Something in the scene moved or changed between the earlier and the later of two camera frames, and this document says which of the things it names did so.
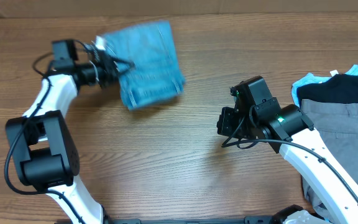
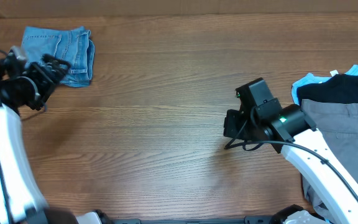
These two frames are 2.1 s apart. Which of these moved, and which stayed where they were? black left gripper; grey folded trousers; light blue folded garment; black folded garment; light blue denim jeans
Moved: light blue denim jeans; black left gripper
Stayed: grey folded trousers; black folded garment; light blue folded garment
